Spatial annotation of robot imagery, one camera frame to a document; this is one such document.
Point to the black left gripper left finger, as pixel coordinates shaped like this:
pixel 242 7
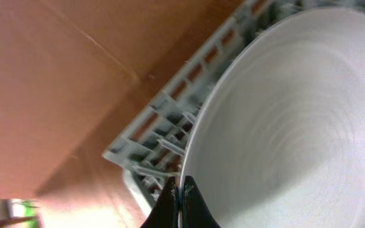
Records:
pixel 165 213

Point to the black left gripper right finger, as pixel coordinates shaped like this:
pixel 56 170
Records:
pixel 195 213

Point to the white plate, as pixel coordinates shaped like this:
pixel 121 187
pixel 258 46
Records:
pixel 280 142

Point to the grey dishwasher rack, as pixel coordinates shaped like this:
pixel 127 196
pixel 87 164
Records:
pixel 152 147

